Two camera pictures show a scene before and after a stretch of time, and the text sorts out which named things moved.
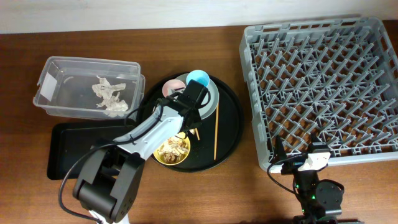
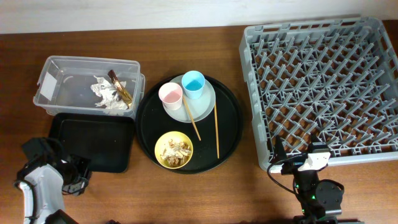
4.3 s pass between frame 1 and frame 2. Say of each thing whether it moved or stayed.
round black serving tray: stayed
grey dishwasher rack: stayed
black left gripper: moved
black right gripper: stayed
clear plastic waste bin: stayed
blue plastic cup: moved
